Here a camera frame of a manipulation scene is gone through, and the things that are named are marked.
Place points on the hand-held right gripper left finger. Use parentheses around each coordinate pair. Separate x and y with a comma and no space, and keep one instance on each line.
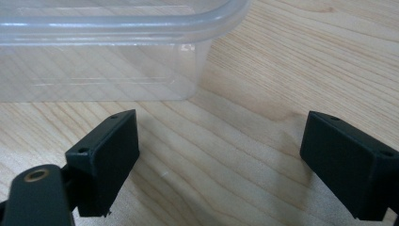
(106,163)

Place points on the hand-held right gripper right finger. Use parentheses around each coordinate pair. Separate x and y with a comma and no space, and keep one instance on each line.
(348,166)

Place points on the clear plastic container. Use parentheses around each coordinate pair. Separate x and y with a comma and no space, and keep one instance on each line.
(94,62)

